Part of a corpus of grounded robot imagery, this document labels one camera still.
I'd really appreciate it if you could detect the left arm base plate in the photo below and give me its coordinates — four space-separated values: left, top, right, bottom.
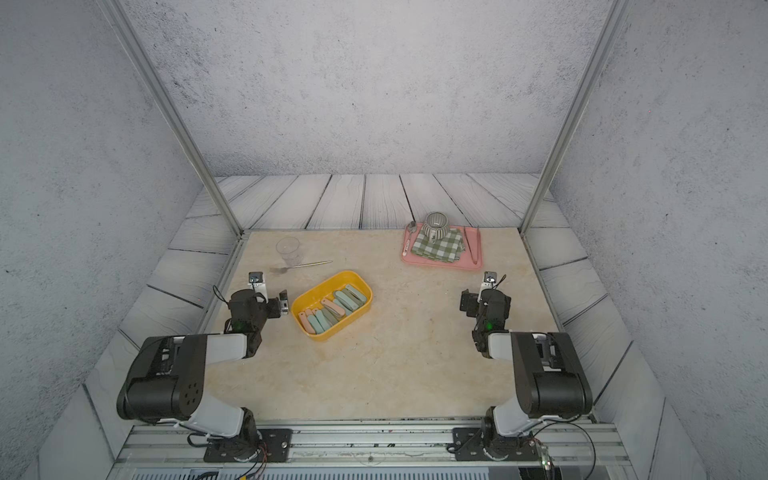
203 428 293 463

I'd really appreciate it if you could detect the aluminium frame post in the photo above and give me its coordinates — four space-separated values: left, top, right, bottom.
519 0 631 238
98 0 245 239

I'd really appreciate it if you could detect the teal folding fruit knife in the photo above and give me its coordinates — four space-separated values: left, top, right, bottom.
345 284 368 304

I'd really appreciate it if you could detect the pink folding fruit knife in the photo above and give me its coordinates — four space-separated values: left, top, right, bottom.
321 298 346 318

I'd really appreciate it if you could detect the aluminium rail base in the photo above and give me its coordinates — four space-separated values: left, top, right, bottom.
109 417 636 479

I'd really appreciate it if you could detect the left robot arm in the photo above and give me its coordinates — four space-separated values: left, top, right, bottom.
116 289 288 463

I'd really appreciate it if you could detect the yellow plastic storage box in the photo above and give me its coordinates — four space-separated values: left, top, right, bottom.
290 270 374 342

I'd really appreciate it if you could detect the wooden handled spoon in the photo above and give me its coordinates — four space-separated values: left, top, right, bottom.
270 260 333 274

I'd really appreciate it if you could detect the striped ceramic cup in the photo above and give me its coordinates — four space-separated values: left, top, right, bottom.
421 212 450 243

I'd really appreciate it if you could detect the left aluminium frame post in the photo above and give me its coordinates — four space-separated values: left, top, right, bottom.
98 0 245 239

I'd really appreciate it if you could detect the green checkered cloth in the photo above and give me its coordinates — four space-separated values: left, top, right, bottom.
411 228 465 263

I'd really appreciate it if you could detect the clear plastic cup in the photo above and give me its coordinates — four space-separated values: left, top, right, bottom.
276 237 303 267

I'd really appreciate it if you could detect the pink knife in box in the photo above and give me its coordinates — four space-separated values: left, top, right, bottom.
298 312 315 335

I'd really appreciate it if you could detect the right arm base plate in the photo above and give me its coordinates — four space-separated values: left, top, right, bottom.
446 428 540 462

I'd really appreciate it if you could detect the pink handled spoon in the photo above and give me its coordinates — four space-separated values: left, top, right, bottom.
402 221 417 257

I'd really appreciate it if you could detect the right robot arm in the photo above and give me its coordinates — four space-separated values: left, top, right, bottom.
459 288 594 460

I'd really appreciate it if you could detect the right aluminium frame post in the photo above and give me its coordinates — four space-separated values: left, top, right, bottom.
519 0 631 238

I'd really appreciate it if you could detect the pink plastic tray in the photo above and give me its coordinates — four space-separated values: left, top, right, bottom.
401 223 483 270

